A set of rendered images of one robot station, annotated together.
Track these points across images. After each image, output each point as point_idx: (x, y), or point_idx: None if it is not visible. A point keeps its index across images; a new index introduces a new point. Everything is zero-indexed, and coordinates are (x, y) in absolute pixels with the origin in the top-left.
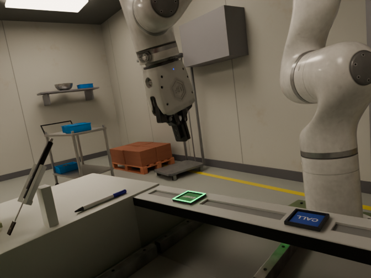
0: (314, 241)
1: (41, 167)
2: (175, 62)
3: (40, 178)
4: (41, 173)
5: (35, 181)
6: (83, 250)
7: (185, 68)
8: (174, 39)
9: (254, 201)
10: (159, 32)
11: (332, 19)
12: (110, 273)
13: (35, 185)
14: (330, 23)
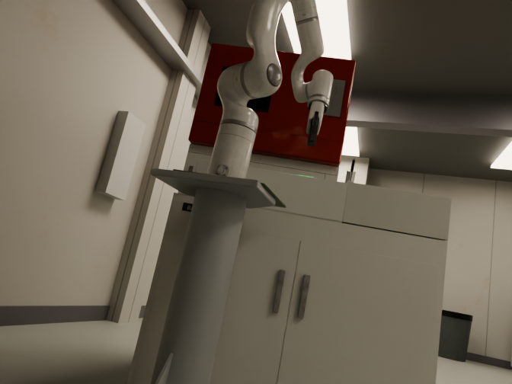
0: None
1: (347, 171)
2: (311, 105)
3: (347, 177)
4: (347, 174)
5: (345, 177)
6: None
7: (312, 104)
8: (309, 96)
9: (267, 170)
10: (308, 99)
11: (249, 45)
12: None
13: (346, 180)
14: (250, 45)
